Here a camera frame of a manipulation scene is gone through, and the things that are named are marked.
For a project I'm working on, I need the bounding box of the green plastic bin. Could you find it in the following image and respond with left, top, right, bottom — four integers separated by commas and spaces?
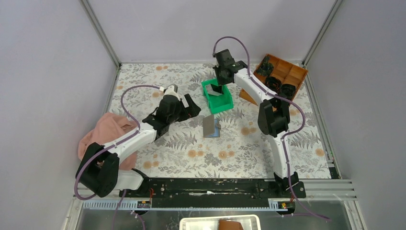
201, 79, 234, 114

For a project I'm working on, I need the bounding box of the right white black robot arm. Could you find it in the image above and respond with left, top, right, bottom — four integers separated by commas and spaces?
213, 49, 306, 199

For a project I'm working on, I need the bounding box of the black rosette middle left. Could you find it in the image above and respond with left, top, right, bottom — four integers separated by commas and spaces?
264, 76, 282, 93

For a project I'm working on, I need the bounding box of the black rosette middle right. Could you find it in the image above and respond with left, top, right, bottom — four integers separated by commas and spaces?
280, 84, 296, 101

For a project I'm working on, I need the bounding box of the floral patterned table mat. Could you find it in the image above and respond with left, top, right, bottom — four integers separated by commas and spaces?
90, 63, 332, 179

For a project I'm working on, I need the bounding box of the white plastic basket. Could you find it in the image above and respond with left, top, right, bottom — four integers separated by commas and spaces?
180, 215, 261, 230

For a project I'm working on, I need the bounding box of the black rosette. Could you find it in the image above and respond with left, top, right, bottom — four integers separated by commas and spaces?
264, 76, 282, 93
280, 84, 296, 101

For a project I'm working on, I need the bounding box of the grey blue card holder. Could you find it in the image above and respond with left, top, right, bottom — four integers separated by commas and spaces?
203, 115, 221, 138

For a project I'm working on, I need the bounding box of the grey credit cards stack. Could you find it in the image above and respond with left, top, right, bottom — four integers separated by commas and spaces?
204, 83, 223, 96

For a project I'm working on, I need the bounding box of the aluminium rail frame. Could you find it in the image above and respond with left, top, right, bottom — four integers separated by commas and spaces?
86, 179, 357, 211

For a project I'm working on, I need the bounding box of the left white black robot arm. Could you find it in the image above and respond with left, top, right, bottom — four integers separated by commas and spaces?
74, 84, 201, 200

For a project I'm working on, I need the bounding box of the brown wooden compartment tray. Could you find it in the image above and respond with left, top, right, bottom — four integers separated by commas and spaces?
253, 54, 308, 99

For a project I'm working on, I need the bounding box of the brown object in basket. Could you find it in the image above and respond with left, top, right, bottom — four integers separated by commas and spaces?
218, 219, 243, 230

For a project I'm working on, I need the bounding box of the black mounting base plate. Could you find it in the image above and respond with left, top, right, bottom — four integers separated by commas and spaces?
120, 178, 306, 208

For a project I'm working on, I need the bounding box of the dark green rosette top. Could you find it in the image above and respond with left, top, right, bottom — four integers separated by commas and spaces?
256, 56, 274, 77

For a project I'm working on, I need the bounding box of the pink cloth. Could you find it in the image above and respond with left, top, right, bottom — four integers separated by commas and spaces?
78, 113, 137, 159

